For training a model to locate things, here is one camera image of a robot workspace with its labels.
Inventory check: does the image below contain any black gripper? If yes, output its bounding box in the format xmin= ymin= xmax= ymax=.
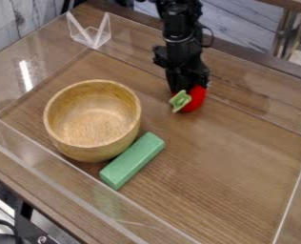
xmin=151 ymin=37 xmax=210 ymax=93

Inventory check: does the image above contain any red plush fruit green stem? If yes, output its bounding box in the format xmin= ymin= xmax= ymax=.
xmin=170 ymin=85 xmax=206 ymax=112

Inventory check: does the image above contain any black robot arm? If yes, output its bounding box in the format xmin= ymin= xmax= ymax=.
xmin=151 ymin=0 xmax=212 ymax=93

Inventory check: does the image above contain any green rectangular block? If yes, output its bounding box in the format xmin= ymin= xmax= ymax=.
xmin=99 ymin=132 xmax=166 ymax=190

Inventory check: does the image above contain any wooden bowl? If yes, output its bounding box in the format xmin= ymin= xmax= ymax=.
xmin=42 ymin=79 xmax=142 ymax=163

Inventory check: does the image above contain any metal table leg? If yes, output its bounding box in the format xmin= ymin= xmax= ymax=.
xmin=274 ymin=10 xmax=301 ymax=60

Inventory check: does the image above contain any clear acrylic tray wall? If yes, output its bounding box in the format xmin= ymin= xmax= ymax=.
xmin=0 ymin=120 xmax=200 ymax=244

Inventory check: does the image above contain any black table frame bracket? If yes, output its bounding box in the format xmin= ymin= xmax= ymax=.
xmin=14 ymin=201 xmax=59 ymax=244

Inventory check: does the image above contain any black cable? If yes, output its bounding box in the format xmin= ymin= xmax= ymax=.
xmin=0 ymin=218 xmax=23 ymax=244

